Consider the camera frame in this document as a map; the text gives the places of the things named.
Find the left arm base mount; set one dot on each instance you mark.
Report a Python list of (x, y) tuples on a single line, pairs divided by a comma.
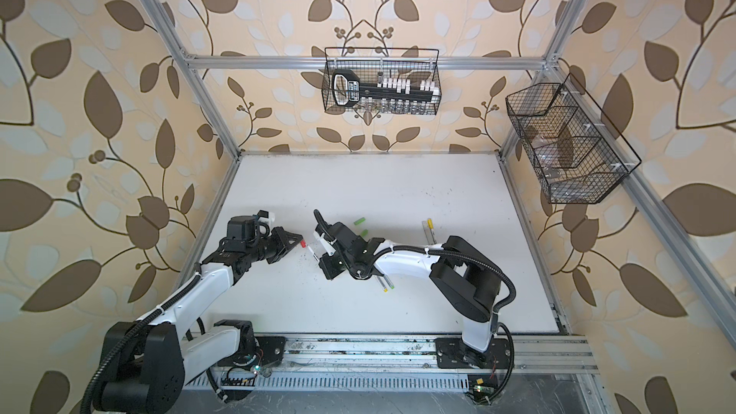
[(237, 375)]

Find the black tool in basket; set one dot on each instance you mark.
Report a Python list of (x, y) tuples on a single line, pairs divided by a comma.
[(346, 88)]

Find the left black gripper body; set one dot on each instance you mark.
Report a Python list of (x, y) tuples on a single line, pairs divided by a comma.
[(264, 247)]

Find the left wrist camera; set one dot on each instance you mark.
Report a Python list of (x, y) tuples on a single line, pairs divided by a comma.
[(253, 224)]

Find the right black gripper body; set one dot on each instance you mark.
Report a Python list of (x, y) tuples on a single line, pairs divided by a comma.
[(336, 264)]

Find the wall wire basket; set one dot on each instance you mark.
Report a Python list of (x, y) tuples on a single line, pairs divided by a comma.
[(576, 151), (413, 62)]

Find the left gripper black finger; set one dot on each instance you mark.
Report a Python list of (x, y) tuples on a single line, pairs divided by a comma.
[(276, 251), (287, 238)]

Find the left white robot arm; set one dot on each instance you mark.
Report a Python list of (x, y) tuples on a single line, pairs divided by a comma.
[(146, 363)]

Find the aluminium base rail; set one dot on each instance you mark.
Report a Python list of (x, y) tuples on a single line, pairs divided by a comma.
[(413, 363)]

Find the right wall wire basket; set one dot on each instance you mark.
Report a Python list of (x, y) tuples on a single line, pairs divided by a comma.
[(576, 151)]

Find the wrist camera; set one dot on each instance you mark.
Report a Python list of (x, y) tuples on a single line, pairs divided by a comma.
[(323, 235), (253, 224)]

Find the clear pen red tip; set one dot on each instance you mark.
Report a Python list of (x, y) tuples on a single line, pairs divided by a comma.
[(313, 253)]

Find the clear pen yellow tip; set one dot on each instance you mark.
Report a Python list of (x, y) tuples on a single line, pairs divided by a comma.
[(382, 284)]

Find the clear pen yellow cap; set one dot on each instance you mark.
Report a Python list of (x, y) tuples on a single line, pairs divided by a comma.
[(431, 227)]

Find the back wall wire basket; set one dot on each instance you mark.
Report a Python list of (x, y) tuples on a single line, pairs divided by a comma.
[(413, 62)]

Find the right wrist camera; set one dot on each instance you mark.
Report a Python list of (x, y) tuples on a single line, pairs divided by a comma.
[(323, 235)]

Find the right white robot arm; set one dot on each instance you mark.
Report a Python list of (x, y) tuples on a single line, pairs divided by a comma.
[(474, 286)]

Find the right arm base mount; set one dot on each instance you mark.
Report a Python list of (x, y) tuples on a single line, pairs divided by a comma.
[(497, 362)]

